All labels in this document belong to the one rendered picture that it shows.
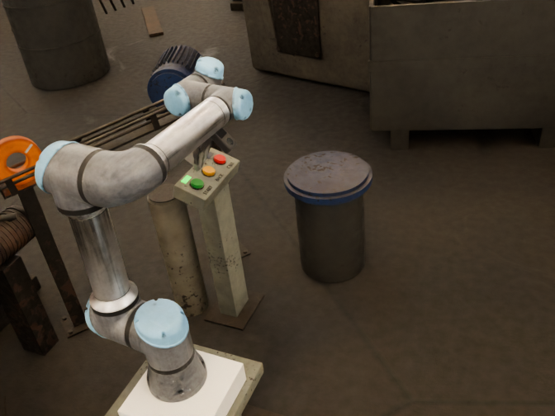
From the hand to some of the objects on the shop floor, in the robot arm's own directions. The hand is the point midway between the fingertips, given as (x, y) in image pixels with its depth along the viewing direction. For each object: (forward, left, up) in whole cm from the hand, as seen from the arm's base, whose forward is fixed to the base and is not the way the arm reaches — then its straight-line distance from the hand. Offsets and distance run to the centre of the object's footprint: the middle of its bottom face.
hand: (200, 168), depth 176 cm
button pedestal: (+2, -6, -66) cm, 67 cm away
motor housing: (+59, +32, -67) cm, 95 cm away
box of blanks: (-42, -186, -68) cm, 203 cm away
